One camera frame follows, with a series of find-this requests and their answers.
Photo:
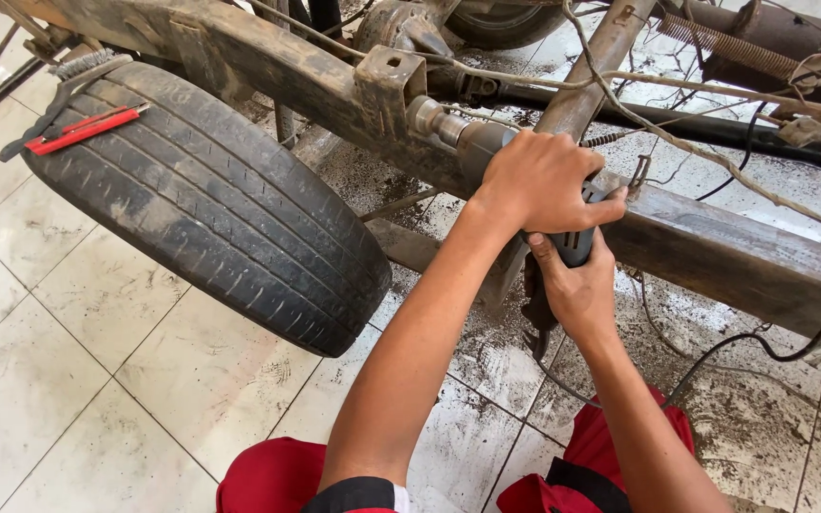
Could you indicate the person's left hand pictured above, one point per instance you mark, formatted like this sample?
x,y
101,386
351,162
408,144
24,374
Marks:
x,y
535,185

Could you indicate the person's right hand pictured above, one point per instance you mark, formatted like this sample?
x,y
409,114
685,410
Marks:
x,y
578,296

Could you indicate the grey electric power tool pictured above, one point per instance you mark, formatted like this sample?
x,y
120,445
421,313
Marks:
x,y
480,146

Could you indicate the small thin spring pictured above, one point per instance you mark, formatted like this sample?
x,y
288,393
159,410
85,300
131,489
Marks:
x,y
604,137

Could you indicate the rusty steel cross member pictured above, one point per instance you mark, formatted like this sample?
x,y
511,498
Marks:
x,y
589,78

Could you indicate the black tyre behind axle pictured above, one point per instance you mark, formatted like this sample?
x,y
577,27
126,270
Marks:
x,y
503,25

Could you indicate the black drive shaft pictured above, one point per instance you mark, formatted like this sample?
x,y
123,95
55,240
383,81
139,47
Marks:
x,y
703,128

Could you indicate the dirty axle housing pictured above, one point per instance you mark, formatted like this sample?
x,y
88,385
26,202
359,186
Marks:
x,y
396,27

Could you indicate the rusty coil spring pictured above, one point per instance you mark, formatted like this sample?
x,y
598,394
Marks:
x,y
731,48

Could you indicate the worn black tyre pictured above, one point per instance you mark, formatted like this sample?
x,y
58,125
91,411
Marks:
x,y
225,206

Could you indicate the red and black work clothing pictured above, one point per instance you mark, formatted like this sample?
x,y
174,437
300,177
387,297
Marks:
x,y
275,477

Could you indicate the red utility knife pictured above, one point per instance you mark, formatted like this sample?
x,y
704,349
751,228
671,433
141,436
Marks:
x,y
83,130

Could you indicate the rusty vehicle chassis frame rail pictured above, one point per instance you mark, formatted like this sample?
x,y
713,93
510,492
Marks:
x,y
738,263

